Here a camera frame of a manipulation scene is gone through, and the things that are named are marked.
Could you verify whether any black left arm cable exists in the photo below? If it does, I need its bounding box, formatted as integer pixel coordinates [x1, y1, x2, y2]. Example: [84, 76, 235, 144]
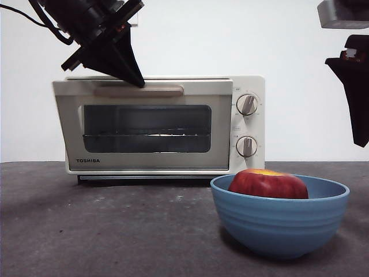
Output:
[0, 0, 74, 46]

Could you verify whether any red apple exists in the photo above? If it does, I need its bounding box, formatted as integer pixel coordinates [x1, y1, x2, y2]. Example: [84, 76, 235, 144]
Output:
[228, 169, 310, 200]

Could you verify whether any wire oven rack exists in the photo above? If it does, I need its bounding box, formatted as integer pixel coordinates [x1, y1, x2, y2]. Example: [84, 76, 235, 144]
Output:
[82, 132, 211, 139]

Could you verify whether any glass-windowed oven door with handle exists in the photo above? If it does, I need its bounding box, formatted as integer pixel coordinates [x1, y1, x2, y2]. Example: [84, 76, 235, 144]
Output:
[52, 80, 234, 172]

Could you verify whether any cream Toshiba toaster oven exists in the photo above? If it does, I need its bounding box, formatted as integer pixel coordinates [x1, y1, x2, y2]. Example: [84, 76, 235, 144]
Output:
[52, 75, 266, 187]

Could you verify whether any temperature knob with taupe grip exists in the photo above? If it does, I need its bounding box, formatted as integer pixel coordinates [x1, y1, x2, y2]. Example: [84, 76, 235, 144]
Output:
[236, 93, 259, 117]

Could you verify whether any blue ribbed bowl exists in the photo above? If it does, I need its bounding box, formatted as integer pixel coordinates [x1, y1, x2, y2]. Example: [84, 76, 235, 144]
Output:
[210, 174, 351, 259]

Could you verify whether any timer knob with taupe grip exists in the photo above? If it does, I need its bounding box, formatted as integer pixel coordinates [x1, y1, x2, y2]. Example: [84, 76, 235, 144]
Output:
[235, 135, 258, 158]

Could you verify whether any pale grey right wrist camera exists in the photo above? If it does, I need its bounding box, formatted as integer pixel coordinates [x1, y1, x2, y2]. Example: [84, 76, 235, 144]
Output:
[317, 0, 369, 29]

